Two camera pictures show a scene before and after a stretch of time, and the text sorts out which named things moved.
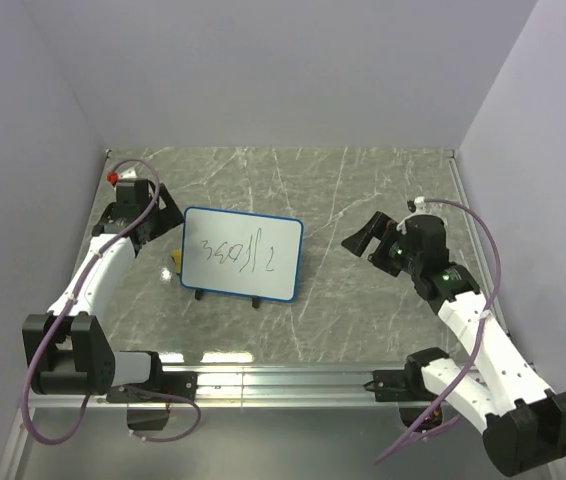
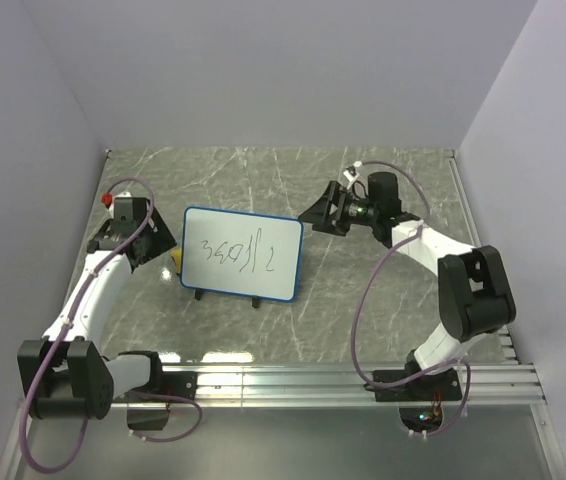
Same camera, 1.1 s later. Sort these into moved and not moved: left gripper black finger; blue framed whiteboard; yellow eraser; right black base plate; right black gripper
Moved: right black gripper; left gripper black finger
Not moved: right black base plate; yellow eraser; blue framed whiteboard
